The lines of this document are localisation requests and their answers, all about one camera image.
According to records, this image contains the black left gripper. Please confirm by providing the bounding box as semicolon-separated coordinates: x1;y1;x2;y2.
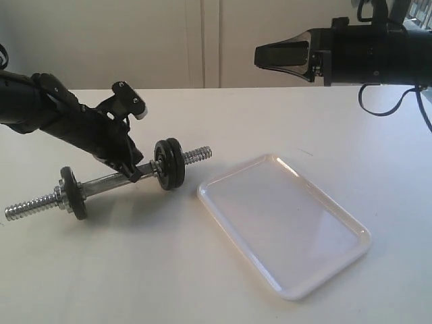
92;121;144;183

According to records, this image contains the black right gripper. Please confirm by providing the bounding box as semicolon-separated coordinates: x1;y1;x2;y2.
254;17;387;86

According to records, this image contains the black weight plate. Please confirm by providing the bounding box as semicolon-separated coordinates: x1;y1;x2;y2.
167;138;185;188
60;166;88;220

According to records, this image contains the chrome threaded dumbbell bar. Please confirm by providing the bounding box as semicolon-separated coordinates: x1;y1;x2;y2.
5;146;213;221

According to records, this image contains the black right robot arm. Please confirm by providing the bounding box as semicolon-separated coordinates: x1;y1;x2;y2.
254;1;431;87

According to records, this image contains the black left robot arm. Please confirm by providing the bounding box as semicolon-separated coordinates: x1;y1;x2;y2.
1;47;148;183

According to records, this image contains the black weight plate far end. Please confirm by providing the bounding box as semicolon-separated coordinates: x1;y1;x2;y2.
154;139;176;190

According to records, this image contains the chrome collar nut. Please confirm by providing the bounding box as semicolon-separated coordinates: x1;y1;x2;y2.
54;179;71;213

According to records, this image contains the white rectangular plastic tray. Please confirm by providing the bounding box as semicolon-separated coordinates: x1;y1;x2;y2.
197;154;372;301

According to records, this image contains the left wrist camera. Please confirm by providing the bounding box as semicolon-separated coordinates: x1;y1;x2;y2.
111;81;148;120

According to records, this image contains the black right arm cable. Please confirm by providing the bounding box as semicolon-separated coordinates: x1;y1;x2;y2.
357;0;432;134

